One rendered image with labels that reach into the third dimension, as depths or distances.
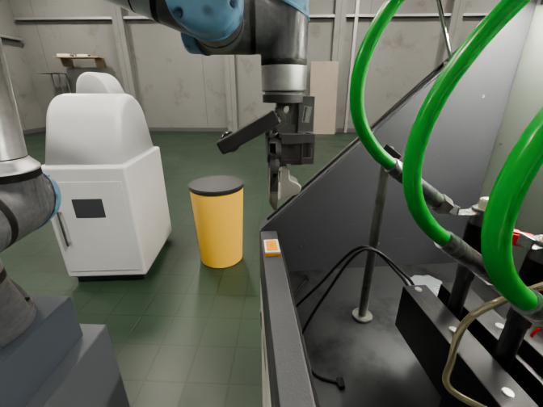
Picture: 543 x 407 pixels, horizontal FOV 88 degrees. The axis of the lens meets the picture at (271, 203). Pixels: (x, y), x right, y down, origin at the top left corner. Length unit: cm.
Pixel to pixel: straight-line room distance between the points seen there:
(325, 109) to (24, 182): 861
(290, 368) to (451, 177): 58
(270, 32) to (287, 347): 44
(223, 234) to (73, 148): 107
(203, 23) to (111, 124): 172
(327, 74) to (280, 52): 864
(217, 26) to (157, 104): 977
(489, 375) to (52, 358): 65
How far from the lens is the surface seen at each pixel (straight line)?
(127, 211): 200
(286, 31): 48
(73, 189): 209
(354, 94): 30
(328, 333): 60
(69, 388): 69
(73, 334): 71
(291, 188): 52
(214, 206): 195
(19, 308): 63
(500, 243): 20
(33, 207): 66
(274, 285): 50
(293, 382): 39
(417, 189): 25
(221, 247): 212
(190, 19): 34
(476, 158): 81
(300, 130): 50
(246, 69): 935
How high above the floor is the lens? 126
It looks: 22 degrees down
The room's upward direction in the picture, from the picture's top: straight up
